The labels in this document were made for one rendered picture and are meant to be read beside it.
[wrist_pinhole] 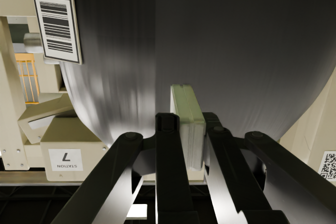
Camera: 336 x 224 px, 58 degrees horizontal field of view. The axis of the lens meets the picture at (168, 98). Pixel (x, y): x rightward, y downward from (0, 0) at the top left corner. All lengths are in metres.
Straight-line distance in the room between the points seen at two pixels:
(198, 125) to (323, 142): 0.50
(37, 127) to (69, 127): 0.14
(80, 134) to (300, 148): 0.59
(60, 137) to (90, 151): 0.10
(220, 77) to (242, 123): 0.07
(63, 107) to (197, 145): 0.87
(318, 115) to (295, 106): 0.27
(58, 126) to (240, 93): 0.75
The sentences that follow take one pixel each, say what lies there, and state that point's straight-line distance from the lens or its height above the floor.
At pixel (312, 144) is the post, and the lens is 0.64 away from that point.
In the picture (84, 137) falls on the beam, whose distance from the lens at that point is 0.91.
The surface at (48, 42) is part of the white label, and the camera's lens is 0.30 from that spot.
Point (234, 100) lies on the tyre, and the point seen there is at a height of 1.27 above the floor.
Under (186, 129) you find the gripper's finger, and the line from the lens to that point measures 0.16.
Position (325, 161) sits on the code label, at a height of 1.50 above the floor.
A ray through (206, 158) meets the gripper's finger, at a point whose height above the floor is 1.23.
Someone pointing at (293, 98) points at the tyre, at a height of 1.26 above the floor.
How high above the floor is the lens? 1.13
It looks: 27 degrees up
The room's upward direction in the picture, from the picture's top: 178 degrees counter-clockwise
